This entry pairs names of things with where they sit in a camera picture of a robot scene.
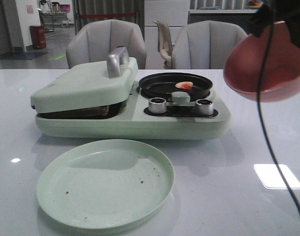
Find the mint green breakfast maker base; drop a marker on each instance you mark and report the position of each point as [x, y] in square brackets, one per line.
[133, 123]

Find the silver control knob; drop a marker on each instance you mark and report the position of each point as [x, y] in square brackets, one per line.
[203, 107]
[157, 105]

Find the left silver control knob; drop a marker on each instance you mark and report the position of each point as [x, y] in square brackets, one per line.
[157, 105]

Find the right grey upholstered chair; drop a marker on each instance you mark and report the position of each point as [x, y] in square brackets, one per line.
[206, 44]

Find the breakfast maker hinged lid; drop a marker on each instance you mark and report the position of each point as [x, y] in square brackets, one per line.
[89, 85]

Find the right silver control knob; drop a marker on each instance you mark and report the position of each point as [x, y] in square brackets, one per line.
[203, 107]

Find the beige plastic chair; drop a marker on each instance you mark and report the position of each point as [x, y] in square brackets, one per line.
[165, 47]

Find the black round frying pan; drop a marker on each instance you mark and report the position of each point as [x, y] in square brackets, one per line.
[163, 84]

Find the red trash bin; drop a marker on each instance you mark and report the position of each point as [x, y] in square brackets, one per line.
[38, 36]

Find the grey upholstered chair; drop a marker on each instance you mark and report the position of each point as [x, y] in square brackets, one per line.
[96, 40]
[206, 44]

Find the mint green round plate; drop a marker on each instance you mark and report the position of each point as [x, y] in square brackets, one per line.
[108, 185]

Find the dark grey sideboard counter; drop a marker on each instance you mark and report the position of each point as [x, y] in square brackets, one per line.
[238, 17]

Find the fruit bowl on counter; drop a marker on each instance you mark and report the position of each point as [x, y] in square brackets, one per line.
[254, 4]

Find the left grey upholstered chair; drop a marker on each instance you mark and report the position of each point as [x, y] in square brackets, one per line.
[96, 40]

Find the white cabinet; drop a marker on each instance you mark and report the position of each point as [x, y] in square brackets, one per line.
[163, 19]

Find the red barrier tape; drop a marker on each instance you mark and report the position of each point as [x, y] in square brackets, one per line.
[112, 15]

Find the pink plastic bowl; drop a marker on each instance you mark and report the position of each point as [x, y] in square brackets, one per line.
[268, 65]

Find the bread slice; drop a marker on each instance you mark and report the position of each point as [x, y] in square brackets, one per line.
[85, 112]

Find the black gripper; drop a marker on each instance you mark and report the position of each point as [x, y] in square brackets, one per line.
[273, 11]

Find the mint green pan handle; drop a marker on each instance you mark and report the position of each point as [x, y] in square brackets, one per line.
[179, 97]

